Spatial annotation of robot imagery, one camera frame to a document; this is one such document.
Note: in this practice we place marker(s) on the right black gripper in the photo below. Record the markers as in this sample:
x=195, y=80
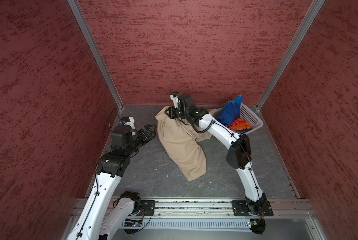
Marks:
x=173, y=112

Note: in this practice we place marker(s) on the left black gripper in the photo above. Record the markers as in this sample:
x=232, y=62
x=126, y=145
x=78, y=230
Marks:
x=146, y=139

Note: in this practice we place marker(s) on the beige drawstring shorts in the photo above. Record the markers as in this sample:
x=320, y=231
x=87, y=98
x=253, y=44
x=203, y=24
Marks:
x=180, y=141

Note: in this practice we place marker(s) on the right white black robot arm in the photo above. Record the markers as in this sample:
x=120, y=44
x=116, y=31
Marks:
x=238, y=146

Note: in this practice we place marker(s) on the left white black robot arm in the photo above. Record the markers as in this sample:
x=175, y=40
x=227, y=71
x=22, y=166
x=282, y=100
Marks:
x=93, y=223

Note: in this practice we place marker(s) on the colourful blue orange shorts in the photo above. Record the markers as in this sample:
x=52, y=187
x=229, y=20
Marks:
x=230, y=115

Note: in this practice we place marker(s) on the white perforated plastic basket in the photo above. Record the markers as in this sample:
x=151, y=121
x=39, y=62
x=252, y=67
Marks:
x=248, y=115

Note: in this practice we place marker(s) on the left small circuit board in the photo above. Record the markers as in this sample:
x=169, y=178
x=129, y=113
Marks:
x=133, y=223

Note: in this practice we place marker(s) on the small circuit board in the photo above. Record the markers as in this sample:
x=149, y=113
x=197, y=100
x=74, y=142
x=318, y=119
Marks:
x=257, y=223
x=133, y=223

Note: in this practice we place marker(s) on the left corner aluminium profile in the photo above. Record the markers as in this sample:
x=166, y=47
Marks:
x=84, y=27

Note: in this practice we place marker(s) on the corner aluminium profile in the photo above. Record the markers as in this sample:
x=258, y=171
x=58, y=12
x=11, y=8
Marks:
x=303, y=28
x=84, y=27

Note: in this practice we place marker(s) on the right small circuit board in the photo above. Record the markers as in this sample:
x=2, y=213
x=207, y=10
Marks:
x=257, y=223

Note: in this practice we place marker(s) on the right corner aluminium profile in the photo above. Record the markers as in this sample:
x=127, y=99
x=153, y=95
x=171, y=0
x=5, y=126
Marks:
x=303, y=28

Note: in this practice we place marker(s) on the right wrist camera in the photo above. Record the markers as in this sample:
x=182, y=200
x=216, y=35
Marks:
x=177, y=99

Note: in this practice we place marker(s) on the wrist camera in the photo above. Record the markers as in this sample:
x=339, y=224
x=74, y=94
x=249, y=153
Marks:
x=177, y=99
x=128, y=121

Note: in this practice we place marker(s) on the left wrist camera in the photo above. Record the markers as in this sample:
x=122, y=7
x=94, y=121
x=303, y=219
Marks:
x=128, y=121

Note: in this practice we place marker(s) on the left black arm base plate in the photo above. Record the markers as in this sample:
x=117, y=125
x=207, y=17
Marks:
x=146, y=208

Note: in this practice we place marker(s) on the white slotted cable duct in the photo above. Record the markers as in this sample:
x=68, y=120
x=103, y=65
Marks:
x=234, y=225

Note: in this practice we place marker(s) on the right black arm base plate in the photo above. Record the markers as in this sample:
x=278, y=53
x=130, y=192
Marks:
x=252, y=209

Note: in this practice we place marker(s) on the aluminium mounting rail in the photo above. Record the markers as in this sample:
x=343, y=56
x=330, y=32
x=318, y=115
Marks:
x=221, y=208

